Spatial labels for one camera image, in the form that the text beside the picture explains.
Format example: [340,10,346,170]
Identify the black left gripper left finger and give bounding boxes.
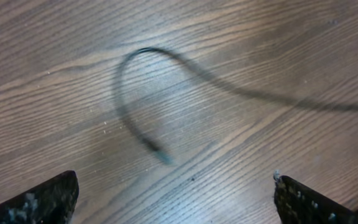
[0,170,79,224]

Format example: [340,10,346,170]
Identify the thin black cable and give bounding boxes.
[113,46,358,166]

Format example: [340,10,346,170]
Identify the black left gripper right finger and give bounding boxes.
[273,170,358,224]

